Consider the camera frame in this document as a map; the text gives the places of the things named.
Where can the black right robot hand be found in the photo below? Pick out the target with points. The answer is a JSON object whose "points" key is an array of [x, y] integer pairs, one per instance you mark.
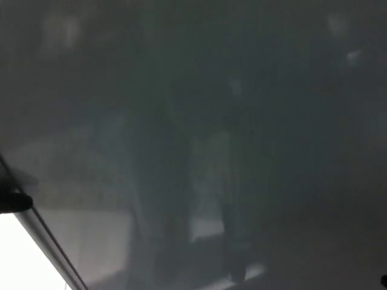
{"points": [[384, 280]]}

